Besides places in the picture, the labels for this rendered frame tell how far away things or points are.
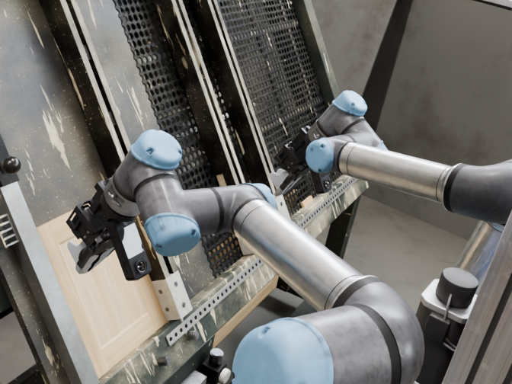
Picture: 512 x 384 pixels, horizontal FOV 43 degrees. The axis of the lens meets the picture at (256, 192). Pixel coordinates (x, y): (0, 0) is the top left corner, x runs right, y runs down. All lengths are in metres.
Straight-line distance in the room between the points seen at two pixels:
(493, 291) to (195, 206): 0.44
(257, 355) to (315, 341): 0.06
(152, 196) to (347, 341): 0.42
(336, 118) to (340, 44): 2.92
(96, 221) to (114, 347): 0.66
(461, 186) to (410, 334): 0.56
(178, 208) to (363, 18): 3.57
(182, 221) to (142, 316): 0.90
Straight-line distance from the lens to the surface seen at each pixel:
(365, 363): 0.71
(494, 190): 1.26
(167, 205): 0.99
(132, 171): 1.04
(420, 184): 1.32
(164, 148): 1.03
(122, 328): 1.80
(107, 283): 1.77
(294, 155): 1.67
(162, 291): 1.88
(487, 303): 0.95
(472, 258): 1.45
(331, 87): 3.09
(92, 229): 1.16
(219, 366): 2.02
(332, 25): 4.53
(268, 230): 0.95
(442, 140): 4.76
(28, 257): 1.59
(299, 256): 0.90
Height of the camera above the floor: 2.09
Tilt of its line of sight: 26 degrees down
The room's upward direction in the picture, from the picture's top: 11 degrees clockwise
